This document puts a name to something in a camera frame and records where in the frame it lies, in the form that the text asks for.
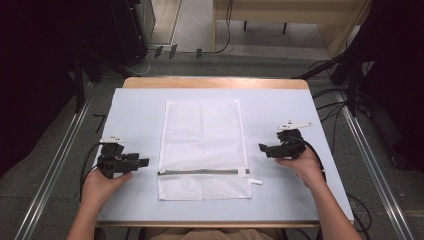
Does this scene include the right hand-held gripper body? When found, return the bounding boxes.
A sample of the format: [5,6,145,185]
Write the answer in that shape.
[275,120,314,160]

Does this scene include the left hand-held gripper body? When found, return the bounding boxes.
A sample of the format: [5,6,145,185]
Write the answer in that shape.
[96,135,141,180]

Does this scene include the white mesh laundry bag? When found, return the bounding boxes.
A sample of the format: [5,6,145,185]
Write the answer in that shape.
[156,98,264,202]

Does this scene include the person's right hand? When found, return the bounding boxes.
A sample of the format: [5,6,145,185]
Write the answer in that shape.
[274,145,327,190]

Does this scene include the person's left hand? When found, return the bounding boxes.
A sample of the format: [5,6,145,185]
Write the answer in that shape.
[80,167,134,212]

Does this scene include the pale blue table mat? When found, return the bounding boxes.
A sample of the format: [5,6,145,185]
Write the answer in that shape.
[96,87,355,224]

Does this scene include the wooden table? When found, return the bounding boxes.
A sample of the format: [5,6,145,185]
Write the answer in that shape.
[95,76,355,230]

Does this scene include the black metal stand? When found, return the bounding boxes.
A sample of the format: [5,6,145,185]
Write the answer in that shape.
[68,53,134,114]

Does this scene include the black tripod stand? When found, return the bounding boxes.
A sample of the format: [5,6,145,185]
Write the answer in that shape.
[293,43,371,118]

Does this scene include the person's beige pants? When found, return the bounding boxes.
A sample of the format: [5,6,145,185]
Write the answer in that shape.
[145,227,279,240]

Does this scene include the dark curtain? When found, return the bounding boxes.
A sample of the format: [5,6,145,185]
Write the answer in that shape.
[0,0,148,179]
[343,0,424,173]

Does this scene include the black cabinet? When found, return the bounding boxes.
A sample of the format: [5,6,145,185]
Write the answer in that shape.
[106,0,157,68]

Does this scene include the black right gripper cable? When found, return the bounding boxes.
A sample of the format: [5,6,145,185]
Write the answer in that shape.
[290,135,328,183]

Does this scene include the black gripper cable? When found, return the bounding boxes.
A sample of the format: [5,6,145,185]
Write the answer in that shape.
[290,135,328,183]
[78,142,103,203]

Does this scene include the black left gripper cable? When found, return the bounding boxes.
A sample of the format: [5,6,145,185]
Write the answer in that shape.
[78,142,103,203]

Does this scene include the black floor cables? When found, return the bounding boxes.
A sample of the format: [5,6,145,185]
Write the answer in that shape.
[308,59,351,156]

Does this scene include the metal floor rail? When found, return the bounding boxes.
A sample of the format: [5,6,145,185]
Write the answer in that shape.
[335,89,416,240]
[13,96,94,240]

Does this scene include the white floor cable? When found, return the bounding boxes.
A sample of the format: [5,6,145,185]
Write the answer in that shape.
[126,49,158,77]

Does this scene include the black floor cable loop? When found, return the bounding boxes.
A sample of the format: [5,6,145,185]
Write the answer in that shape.
[345,192,373,240]

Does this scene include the black hanging cable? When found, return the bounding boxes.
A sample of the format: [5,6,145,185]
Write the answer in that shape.
[214,0,235,55]

